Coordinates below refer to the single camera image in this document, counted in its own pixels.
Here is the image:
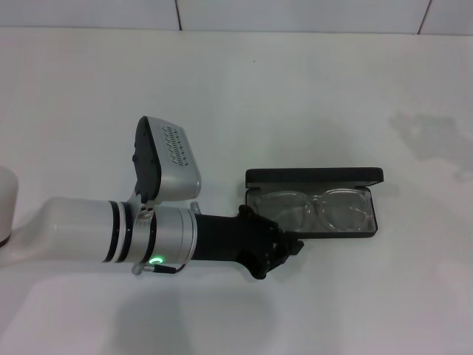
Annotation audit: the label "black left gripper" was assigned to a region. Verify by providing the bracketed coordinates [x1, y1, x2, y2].
[191, 203, 307, 281]

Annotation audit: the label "clear white glasses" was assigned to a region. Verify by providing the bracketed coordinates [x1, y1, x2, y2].
[253, 186, 372, 234]

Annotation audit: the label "black glasses case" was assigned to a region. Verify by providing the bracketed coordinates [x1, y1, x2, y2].
[244, 166, 386, 240]

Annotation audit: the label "black cable with metal plug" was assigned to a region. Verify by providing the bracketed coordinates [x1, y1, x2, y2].
[130, 257, 186, 277]

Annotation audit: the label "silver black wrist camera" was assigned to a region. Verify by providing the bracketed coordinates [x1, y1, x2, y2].
[131, 115, 204, 205]

